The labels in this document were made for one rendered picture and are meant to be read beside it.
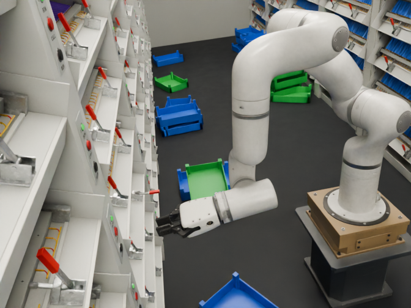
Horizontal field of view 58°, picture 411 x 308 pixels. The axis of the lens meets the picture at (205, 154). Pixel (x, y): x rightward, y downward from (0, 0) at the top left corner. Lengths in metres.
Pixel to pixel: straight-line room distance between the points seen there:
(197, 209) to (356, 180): 0.55
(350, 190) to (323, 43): 0.61
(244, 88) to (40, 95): 0.45
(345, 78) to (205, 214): 0.50
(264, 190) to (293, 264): 0.75
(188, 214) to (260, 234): 0.85
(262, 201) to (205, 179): 1.06
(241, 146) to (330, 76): 0.30
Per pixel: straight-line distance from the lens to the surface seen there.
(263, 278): 1.64
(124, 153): 1.20
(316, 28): 0.85
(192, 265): 1.71
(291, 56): 0.86
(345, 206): 1.36
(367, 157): 1.24
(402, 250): 1.44
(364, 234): 1.34
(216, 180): 2.02
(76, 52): 0.81
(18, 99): 0.55
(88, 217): 0.66
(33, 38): 0.53
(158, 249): 1.67
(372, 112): 1.16
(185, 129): 2.69
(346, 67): 1.02
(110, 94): 1.12
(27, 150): 0.48
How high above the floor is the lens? 1.27
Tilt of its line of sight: 32 degrees down
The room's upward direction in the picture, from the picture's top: 7 degrees counter-clockwise
